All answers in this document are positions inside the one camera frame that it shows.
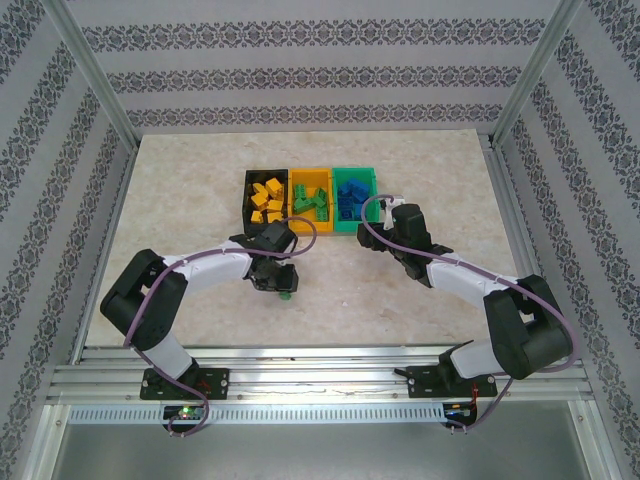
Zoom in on green plastic bin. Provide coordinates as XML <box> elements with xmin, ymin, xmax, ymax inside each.
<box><xmin>331</xmin><ymin>165</ymin><xmax>380</xmax><ymax>235</ymax></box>

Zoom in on yellow plastic bin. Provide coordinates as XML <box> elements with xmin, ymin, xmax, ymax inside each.
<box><xmin>287</xmin><ymin>167</ymin><xmax>335</xmax><ymax>236</ymax></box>

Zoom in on black plastic bin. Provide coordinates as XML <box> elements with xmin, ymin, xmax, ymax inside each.
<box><xmin>241</xmin><ymin>167</ymin><xmax>292</xmax><ymax>236</ymax></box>

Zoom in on grey metal shelf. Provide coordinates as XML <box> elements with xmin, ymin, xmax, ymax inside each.
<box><xmin>19</xmin><ymin>402</ymin><xmax>624</xmax><ymax>480</ymax></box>

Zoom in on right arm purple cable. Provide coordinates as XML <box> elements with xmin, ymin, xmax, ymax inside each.
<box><xmin>359</xmin><ymin>193</ymin><xmax>584</xmax><ymax>435</ymax></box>

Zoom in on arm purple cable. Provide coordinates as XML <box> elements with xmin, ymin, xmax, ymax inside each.
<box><xmin>122</xmin><ymin>216</ymin><xmax>318</xmax><ymax>439</ymax></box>
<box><xmin>359</xmin><ymin>193</ymin><xmax>584</xmax><ymax>435</ymax></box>

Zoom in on aluminium mounting rail beams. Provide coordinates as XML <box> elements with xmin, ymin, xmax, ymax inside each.
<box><xmin>47</xmin><ymin>343</ymin><xmax>599</xmax><ymax>404</ymax></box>

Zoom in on aluminium side rail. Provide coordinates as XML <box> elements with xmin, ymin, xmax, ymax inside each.
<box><xmin>47</xmin><ymin>142</ymin><xmax>144</xmax><ymax>401</ymax></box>
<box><xmin>477</xmin><ymin>130</ymin><xmax>599</xmax><ymax>386</ymax></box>

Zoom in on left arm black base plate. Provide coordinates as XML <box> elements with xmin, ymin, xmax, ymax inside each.
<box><xmin>139</xmin><ymin>367</ymin><xmax>230</xmax><ymax>401</ymax></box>

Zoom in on slotted grey cable duct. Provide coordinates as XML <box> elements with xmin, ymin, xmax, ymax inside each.
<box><xmin>66</xmin><ymin>402</ymin><xmax>446</xmax><ymax>426</ymax></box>

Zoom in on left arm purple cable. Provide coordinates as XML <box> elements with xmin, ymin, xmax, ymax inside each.
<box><xmin>122</xmin><ymin>216</ymin><xmax>318</xmax><ymax>439</ymax></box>

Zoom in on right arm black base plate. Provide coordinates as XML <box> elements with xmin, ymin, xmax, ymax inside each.
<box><xmin>407</xmin><ymin>364</ymin><xmax>499</xmax><ymax>400</ymax></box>

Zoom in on aluminium frame post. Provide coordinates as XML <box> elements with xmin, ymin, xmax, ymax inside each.
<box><xmin>39</xmin><ymin>0</ymin><xmax>142</xmax><ymax>150</ymax></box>
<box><xmin>492</xmin><ymin>0</ymin><xmax>584</xmax><ymax>146</ymax></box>

